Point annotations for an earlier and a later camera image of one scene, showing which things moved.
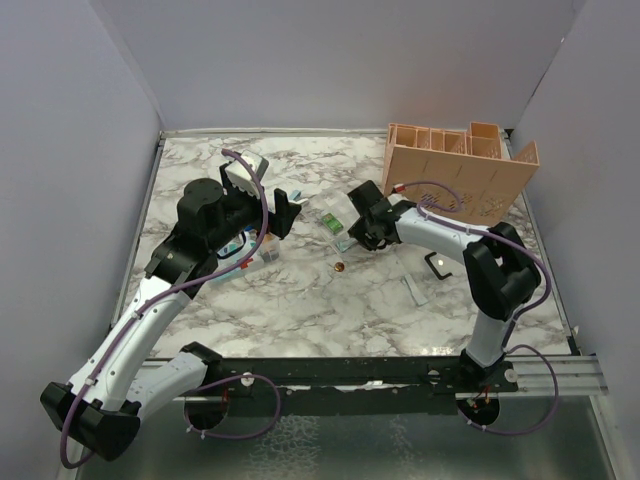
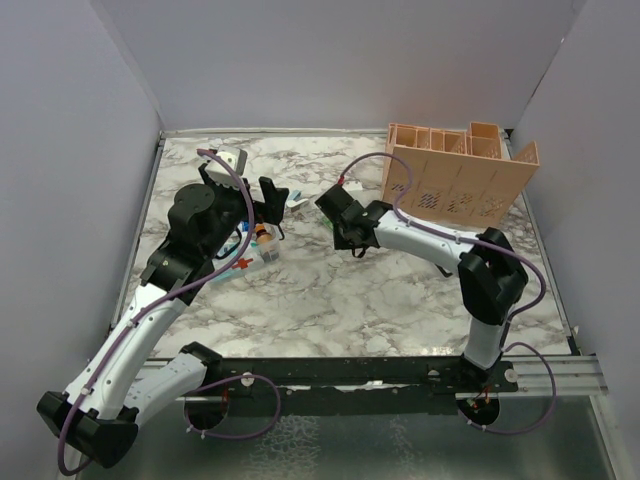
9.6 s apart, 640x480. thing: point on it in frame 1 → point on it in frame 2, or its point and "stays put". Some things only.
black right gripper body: [363, 233] → [341, 242]
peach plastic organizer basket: [464, 172] stays put
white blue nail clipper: [294, 197] stays put
